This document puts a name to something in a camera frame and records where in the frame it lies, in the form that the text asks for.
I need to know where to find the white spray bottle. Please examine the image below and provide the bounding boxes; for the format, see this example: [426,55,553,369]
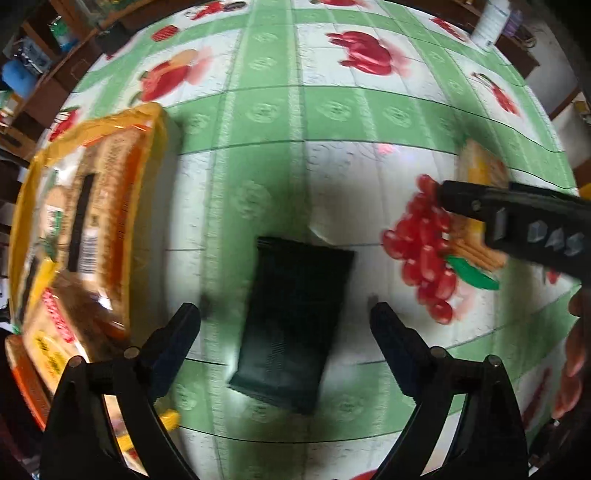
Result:
[471,0,511,49]

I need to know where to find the small orange cracker packet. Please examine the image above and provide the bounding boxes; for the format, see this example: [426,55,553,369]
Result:
[7,335,51,430]

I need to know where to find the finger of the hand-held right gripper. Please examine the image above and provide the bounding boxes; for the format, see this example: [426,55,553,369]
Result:
[436,181,509,223]
[508,182,591,214]

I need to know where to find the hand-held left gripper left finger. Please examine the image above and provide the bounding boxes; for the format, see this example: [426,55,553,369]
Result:
[41,302,201,480]

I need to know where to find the square cracker packet with barcode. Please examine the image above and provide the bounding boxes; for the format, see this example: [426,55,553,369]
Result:
[65,134,144,296]

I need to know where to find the yellow taped cardboard box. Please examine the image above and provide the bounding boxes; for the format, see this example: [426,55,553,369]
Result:
[7,102,183,462]

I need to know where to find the blue plastic container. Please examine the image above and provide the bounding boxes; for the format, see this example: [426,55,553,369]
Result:
[1,60,38,95]

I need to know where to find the round cracker packet green label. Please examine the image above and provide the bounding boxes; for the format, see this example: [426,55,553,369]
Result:
[39,182,70,259]

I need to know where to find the person's right hand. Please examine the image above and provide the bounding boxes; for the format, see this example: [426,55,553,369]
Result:
[551,286,591,421]

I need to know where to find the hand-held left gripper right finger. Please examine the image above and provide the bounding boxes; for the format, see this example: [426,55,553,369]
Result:
[370,302,532,480]

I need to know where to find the dark green snack packet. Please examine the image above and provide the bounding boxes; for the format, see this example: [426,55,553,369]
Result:
[228,236,356,415]

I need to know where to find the green plastic bag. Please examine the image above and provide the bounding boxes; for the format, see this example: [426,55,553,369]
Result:
[51,18,77,47]

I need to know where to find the small black box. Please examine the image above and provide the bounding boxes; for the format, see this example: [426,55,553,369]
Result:
[96,23,127,54]

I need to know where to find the square cracker packet yellow label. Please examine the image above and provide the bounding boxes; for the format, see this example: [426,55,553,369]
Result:
[455,138,511,273]

